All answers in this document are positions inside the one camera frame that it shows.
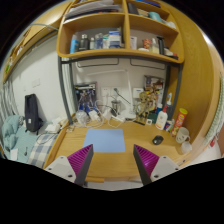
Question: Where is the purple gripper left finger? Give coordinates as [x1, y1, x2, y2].
[68, 144, 93, 186]

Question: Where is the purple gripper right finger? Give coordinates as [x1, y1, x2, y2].
[133, 145, 159, 185]

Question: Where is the black computer mouse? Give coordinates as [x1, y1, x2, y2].
[152, 135, 164, 145]

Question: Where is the blue mouse pad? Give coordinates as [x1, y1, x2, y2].
[83, 129, 125, 153]

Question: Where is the plaid blue bedding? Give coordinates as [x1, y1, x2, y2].
[27, 134, 57, 168]

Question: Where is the clear plastic bag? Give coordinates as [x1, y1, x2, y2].
[75, 110, 88, 126]

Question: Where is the white cup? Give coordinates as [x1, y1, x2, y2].
[181, 141, 192, 154]

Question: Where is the white glue bottle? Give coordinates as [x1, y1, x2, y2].
[155, 106, 168, 130]

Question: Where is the white mug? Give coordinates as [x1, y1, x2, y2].
[176, 127, 190, 144]

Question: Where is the white power adapter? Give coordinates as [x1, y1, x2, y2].
[89, 111, 99, 120]

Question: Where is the Groot figurine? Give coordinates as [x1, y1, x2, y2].
[136, 91, 155, 125]

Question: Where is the black backpack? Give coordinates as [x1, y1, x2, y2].
[25, 94, 43, 134]

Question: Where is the red chips can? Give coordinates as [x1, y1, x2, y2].
[171, 108, 188, 136]

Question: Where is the teal blanket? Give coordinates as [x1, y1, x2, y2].
[2, 115, 37, 163]

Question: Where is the robot model kit box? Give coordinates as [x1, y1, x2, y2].
[74, 82, 97, 113]

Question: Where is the blue bottle on shelf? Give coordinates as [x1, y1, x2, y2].
[70, 35, 79, 53]

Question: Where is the black bottle on shelf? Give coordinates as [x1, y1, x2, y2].
[157, 36, 164, 55]

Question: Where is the dark jar on shelf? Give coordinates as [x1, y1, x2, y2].
[79, 34, 89, 51]

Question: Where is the orange patterned cup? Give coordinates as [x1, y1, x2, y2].
[143, 38, 152, 49]

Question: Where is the white blue box on shelf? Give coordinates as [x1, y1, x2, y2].
[109, 31, 121, 48]

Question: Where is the wooden wall shelf unit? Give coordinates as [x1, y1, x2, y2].
[56, 0, 184, 64]

